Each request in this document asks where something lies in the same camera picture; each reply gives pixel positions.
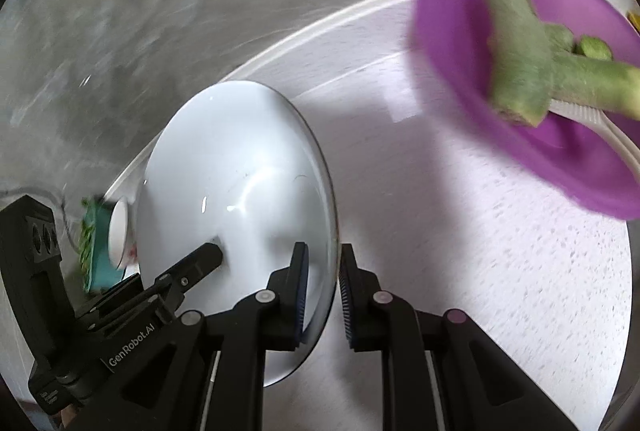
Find leafy green vegetables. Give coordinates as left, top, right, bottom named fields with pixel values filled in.
left=77, top=196, right=101, bottom=282

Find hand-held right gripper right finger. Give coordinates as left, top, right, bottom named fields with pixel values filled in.
left=337, top=243, right=581, bottom=431

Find large white bowl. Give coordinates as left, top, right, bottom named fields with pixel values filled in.
left=136, top=80, right=337, bottom=388

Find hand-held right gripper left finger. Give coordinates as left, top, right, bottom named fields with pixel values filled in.
left=75, top=242, right=308, bottom=431

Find white plastic spoon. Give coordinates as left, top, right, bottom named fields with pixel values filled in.
left=547, top=98, right=640, bottom=177

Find teal plastic basin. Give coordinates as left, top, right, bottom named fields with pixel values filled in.
left=75, top=196, right=126, bottom=294

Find purple plastic basin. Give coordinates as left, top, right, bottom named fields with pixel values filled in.
left=412, top=0, right=640, bottom=221

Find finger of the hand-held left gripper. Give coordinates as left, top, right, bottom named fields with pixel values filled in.
left=155, top=242, right=224, bottom=312

